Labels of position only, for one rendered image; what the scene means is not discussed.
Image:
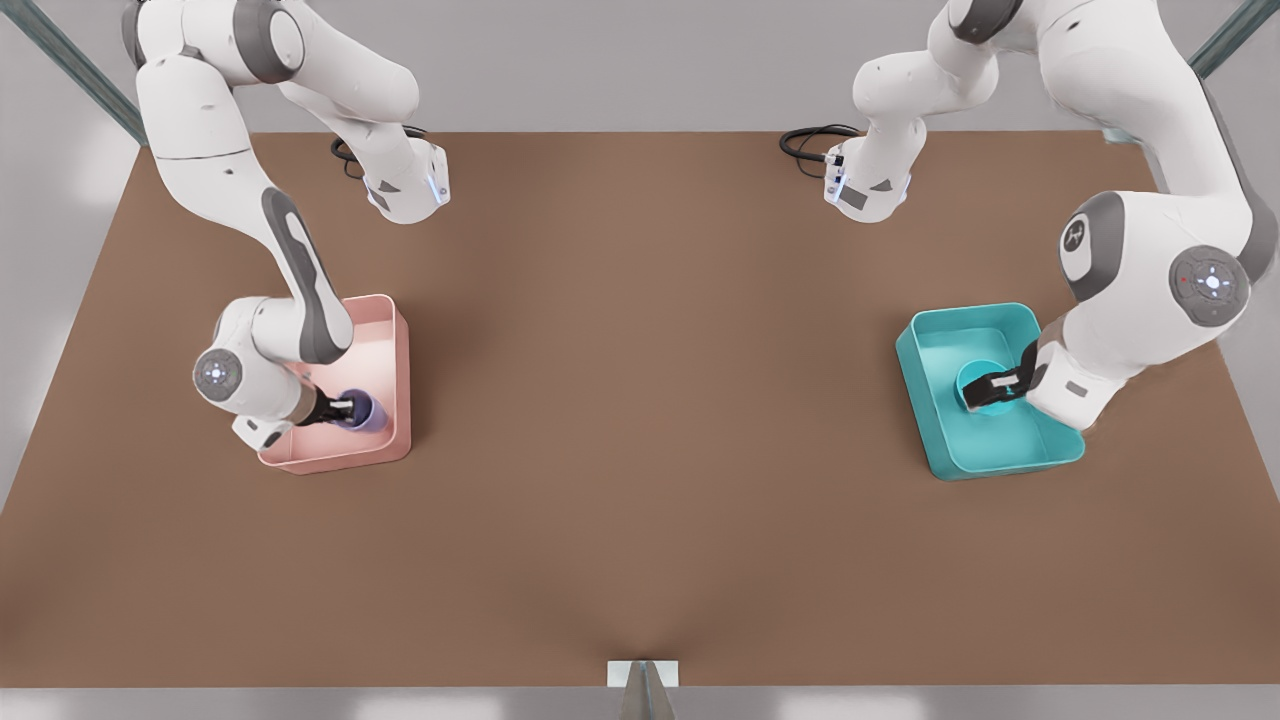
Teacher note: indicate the teal bowl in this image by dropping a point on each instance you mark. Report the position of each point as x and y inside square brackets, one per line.
[985, 390]

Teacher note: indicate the purple cup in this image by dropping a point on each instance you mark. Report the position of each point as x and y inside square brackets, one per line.
[362, 411]

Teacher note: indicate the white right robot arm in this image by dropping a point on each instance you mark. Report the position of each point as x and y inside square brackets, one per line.
[190, 110]

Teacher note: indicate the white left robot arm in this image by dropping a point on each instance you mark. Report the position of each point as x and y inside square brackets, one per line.
[1130, 260]

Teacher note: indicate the teal box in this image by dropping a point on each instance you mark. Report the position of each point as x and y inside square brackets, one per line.
[960, 335]

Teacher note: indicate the pink box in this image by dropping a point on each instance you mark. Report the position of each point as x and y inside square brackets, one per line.
[385, 360]

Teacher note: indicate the silver frame post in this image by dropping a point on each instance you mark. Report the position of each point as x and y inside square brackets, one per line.
[75, 65]
[1225, 40]
[642, 690]

